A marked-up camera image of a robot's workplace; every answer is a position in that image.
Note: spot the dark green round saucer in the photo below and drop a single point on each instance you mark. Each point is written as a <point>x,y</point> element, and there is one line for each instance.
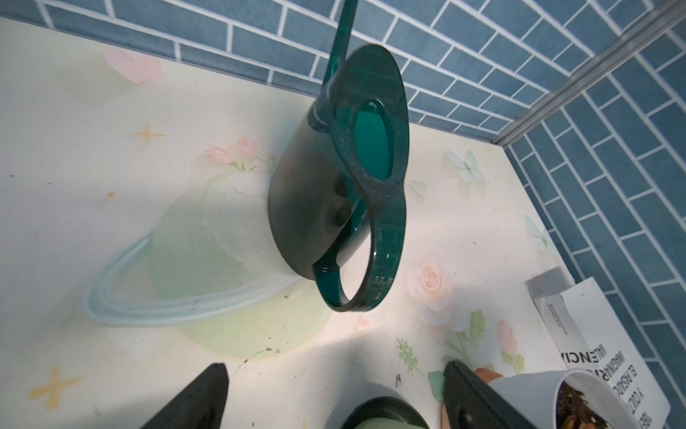
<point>385,407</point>

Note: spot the white pot orange succulent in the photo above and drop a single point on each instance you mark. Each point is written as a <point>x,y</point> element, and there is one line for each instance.
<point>565,399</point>

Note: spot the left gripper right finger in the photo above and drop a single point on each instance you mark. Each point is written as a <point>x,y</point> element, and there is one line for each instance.
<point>470,403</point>

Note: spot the orange round coaster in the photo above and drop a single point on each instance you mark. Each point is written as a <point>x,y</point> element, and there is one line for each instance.
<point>486,375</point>

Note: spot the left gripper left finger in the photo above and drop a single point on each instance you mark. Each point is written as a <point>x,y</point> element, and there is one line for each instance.
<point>199,405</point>

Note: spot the dark green watering can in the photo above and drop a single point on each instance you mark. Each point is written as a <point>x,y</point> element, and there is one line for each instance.
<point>336,203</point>

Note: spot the green pot green succulent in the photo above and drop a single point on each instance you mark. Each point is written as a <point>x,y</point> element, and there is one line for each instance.
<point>385,423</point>

